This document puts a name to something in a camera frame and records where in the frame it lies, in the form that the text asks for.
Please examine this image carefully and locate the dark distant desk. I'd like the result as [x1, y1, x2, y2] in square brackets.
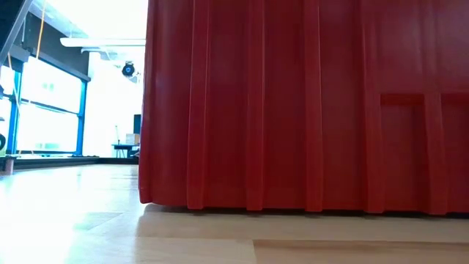
[111, 143, 141, 159]

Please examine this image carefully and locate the black aluminium table frame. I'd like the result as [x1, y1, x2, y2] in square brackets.
[0, 155, 140, 172]

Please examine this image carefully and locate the black round ceiling device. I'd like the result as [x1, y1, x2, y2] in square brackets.
[121, 61, 136, 78]

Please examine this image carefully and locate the metal window frame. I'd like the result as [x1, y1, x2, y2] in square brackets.
[0, 43, 92, 157]

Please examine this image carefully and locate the yellow hanging cord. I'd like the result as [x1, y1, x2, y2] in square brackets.
[35, 0, 48, 51]

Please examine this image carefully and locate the small brown block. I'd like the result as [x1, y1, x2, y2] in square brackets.
[2, 154, 18, 176]

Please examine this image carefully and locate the white ceiling light bar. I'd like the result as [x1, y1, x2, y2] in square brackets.
[59, 36, 147, 55]

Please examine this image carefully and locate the red plastic bin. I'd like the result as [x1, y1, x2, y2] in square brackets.
[138, 0, 469, 216]

